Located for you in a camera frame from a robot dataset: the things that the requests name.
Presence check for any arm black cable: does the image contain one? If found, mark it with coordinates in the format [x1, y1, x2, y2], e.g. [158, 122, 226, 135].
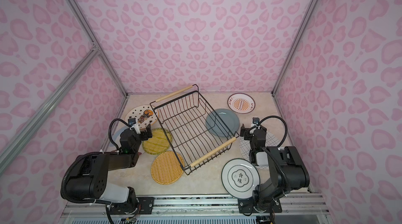
[258, 115, 289, 149]
[108, 118, 132, 152]

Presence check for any white grid pattern plate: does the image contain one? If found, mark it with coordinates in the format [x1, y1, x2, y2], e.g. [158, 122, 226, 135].
[240, 131, 281, 170]

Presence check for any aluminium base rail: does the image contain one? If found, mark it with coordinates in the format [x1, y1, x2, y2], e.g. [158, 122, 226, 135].
[59, 193, 333, 224]

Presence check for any white plate orange sunburst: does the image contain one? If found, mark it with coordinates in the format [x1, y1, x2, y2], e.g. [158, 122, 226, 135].
[227, 93, 256, 114]

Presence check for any orange woven plate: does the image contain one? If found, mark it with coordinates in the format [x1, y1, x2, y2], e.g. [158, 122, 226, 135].
[151, 151, 183, 185]

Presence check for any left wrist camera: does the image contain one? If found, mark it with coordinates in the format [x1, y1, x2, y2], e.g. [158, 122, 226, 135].
[128, 118, 141, 135]

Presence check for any yellow-green woven plate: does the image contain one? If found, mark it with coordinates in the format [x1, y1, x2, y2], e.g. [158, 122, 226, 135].
[142, 128, 173, 155]

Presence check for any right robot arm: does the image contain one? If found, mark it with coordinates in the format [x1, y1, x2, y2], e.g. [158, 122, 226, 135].
[238, 126, 310, 216]

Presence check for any white star cartoon plate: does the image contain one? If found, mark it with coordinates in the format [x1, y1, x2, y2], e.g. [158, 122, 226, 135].
[125, 105, 159, 130]

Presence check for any black wire dish rack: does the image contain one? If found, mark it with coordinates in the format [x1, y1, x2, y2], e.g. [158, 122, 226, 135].
[150, 84, 239, 175]

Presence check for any pastel abstract pattern plate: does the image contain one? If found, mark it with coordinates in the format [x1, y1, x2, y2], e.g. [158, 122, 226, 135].
[108, 126, 127, 148]

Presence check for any grey-blue plate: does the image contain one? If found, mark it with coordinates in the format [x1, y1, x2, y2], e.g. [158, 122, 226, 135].
[205, 109, 240, 139]

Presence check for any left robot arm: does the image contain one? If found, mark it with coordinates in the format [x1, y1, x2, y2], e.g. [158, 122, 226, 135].
[60, 125, 152, 215]

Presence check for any aluminium frame strut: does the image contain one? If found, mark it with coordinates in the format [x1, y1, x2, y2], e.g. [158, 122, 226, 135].
[1, 47, 98, 174]

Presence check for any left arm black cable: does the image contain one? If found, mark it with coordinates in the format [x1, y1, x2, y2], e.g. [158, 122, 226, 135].
[108, 118, 132, 152]

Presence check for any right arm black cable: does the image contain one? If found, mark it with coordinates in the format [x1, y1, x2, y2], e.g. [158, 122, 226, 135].
[258, 115, 289, 149]

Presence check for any white plate black rim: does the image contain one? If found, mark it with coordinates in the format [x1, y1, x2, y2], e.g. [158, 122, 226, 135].
[221, 159, 260, 199]

